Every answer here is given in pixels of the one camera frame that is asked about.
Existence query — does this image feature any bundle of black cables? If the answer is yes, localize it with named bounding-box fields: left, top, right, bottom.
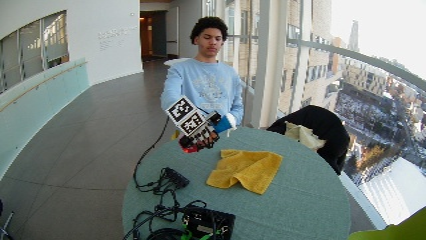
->
left=122, top=181, right=208, bottom=240

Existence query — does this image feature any yellow cloth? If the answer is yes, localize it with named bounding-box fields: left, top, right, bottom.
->
left=204, top=149, right=284, bottom=196

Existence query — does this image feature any metal stand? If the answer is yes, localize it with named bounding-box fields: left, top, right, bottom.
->
left=0, top=199, right=15, bottom=240

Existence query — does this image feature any black electronics box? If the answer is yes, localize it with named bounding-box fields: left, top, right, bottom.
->
left=180, top=206, right=236, bottom=240

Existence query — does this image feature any green cable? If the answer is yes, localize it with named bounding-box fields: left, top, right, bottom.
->
left=178, top=223, right=223, bottom=240

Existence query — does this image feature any dark doorway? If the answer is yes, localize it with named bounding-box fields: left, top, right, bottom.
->
left=138, top=10, right=168, bottom=62

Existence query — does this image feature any black cable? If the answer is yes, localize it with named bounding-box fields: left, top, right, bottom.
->
left=131, top=115, right=171, bottom=193

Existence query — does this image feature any red small object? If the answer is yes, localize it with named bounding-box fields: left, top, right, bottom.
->
left=178, top=136, right=202, bottom=154

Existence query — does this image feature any small black hub box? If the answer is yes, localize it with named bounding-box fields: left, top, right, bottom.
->
left=160, top=166, right=191, bottom=190

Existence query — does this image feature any black jacket with cream lining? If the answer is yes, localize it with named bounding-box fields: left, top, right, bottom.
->
left=264, top=104, right=351, bottom=176

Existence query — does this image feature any green leaf-like object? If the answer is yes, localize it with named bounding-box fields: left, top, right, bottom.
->
left=347, top=206, right=426, bottom=240

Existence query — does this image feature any the person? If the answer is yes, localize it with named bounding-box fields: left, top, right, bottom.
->
left=159, top=16, right=244, bottom=135

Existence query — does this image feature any bright blue cuff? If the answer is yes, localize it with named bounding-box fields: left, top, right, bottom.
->
left=212, top=115, right=234, bottom=135

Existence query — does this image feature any interior window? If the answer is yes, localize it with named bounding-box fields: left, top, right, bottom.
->
left=0, top=10, right=70, bottom=94

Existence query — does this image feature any white marker cube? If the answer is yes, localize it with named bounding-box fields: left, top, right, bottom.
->
left=163, top=95, right=210, bottom=137

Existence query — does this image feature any grey balcony railing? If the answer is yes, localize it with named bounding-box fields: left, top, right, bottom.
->
left=284, top=38, right=426, bottom=93

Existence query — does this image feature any wooden wall handrail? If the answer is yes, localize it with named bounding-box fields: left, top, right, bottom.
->
left=0, top=60, right=89, bottom=113

